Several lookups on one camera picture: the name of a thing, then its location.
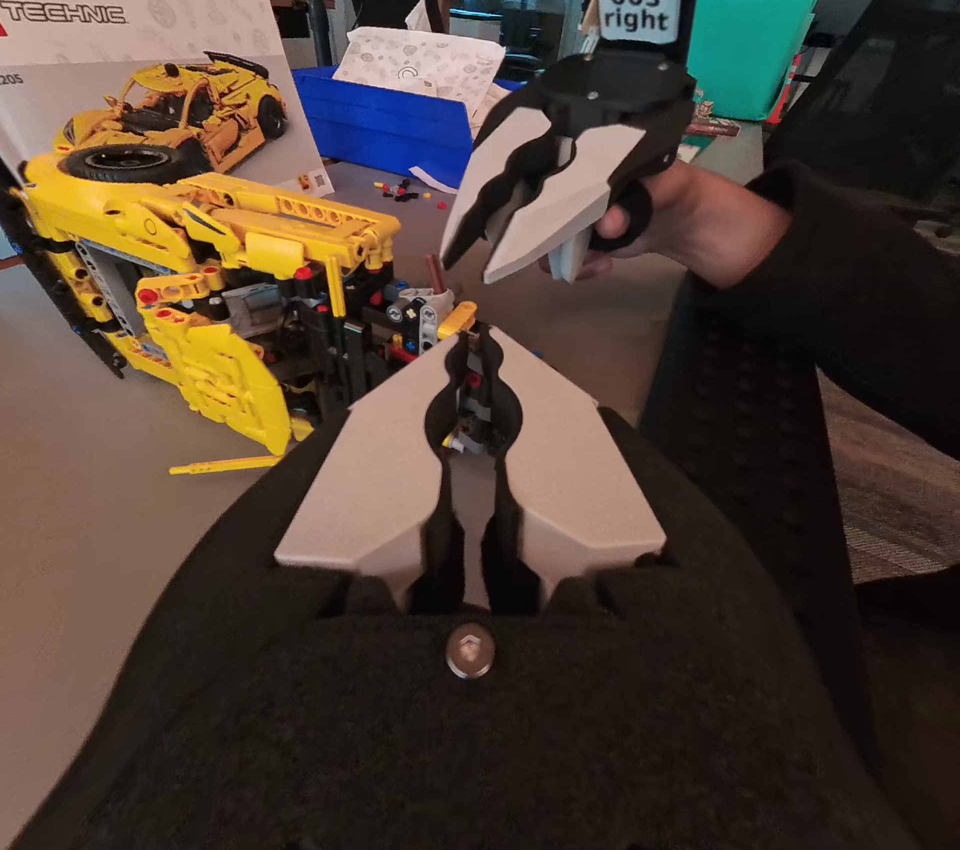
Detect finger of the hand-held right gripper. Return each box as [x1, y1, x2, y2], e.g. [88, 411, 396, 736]
[483, 126, 648, 285]
[438, 109, 558, 270]

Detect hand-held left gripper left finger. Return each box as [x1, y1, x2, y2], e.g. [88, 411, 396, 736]
[273, 332, 470, 612]

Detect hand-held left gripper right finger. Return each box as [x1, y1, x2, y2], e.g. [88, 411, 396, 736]
[480, 325, 667, 612]

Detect black grey brick assembly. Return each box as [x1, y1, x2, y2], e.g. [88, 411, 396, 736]
[448, 331, 513, 455]

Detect yellow toy brick car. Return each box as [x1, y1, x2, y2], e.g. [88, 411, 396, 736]
[0, 145, 481, 457]

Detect person's right hand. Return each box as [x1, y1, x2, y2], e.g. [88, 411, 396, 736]
[540, 160, 795, 290]

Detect wooden gear model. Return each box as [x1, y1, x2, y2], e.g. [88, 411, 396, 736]
[678, 92, 744, 164]

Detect blue plastic bin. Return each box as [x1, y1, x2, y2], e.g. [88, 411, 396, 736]
[292, 66, 526, 191]

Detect teal plastic bin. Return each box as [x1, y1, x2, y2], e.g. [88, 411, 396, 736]
[686, 0, 841, 123]

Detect white printed paper sheets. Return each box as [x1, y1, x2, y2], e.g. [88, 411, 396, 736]
[333, 0, 511, 119]

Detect long yellow Lego axle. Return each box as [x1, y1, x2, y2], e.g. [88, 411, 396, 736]
[168, 454, 282, 476]

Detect orange striped safety cone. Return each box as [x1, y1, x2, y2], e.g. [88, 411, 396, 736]
[765, 51, 807, 125]

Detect black dimpled mat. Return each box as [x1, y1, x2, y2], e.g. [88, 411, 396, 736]
[641, 272, 886, 791]

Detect black mesh office chair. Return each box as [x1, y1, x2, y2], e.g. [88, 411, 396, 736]
[765, 0, 960, 221]

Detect white car instruction booklet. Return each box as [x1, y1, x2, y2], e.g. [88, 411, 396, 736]
[0, 0, 335, 198]

